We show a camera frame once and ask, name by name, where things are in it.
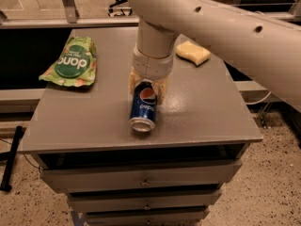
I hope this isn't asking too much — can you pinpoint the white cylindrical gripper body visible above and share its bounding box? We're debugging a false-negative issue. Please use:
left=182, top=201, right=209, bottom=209
left=132, top=47, right=173, bottom=81

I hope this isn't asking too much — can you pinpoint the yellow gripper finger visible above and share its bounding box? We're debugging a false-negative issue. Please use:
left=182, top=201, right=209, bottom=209
left=129, top=67, right=143, bottom=94
left=151, top=77, right=168, bottom=105

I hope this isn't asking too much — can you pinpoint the blue pepsi can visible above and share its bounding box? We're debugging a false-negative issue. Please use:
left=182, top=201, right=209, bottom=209
left=129, top=81, right=157, bottom=132

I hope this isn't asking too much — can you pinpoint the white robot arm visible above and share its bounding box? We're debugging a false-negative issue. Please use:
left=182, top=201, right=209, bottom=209
left=128, top=0, right=301, bottom=111

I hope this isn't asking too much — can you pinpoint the yellow sponge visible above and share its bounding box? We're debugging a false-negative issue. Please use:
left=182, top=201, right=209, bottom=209
left=175, top=40, right=211, bottom=67

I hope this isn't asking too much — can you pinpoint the green chip bag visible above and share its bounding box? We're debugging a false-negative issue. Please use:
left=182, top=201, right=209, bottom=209
left=39, top=37, right=97, bottom=88

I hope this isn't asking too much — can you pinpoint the black office chair base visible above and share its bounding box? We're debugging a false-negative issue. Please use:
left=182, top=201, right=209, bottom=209
left=108, top=0, right=133, bottom=17

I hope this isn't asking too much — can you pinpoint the grey metal railing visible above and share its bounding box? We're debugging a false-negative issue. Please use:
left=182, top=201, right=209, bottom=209
left=0, top=0, right=300, bottom=29

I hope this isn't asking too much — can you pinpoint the grey drawer cabinet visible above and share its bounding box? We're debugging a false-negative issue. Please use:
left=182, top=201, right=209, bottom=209
left=21, top=27, right=261, bottom=226

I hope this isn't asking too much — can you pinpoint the top grey drawer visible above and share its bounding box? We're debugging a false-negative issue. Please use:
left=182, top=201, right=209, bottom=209
left=41, top=159, right=242, bottom=193

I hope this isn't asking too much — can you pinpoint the grey drawer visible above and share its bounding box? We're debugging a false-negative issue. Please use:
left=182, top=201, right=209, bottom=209
left=86, top=208, right=209, bottom=226
left=68, top=190, right=221, bottom=213
left=41, top=159, right=242, bottom=193

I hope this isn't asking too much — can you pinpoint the bottom grey drawer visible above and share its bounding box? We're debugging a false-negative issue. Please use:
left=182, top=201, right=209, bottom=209
left=86, top=208, right=209, bottom=226

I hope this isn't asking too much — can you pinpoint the middle grey drawer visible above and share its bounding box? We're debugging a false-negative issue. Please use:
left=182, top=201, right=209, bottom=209
left=68, top=190, right=221, bottom=213

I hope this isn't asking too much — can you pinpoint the black metal stand leg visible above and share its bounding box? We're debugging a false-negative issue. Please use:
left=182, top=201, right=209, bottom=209
left=0, top=126, right=24, bottom=192

